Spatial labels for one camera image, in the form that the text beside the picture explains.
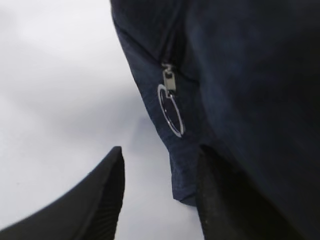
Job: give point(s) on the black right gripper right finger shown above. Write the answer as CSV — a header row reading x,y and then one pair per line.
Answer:
x,y
230,207

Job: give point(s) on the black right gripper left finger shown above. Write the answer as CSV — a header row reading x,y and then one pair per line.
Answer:
x,y
89,211

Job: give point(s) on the dark blue lunch bag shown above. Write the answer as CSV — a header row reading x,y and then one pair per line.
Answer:
x,y
241,77

